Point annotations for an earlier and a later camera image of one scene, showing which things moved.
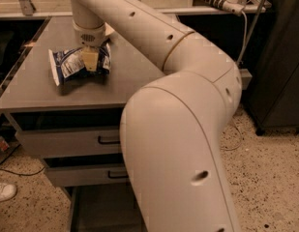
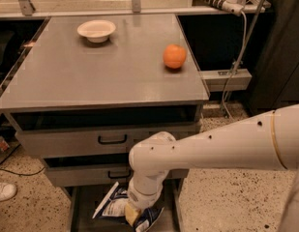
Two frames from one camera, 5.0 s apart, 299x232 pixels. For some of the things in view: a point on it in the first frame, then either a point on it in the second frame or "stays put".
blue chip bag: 69,64 -> 114,205
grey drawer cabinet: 75,127 stays put
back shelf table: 13,1 stays put
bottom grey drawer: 104,208 stays put
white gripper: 89,38 -> 138,199
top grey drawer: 68,131 stays put
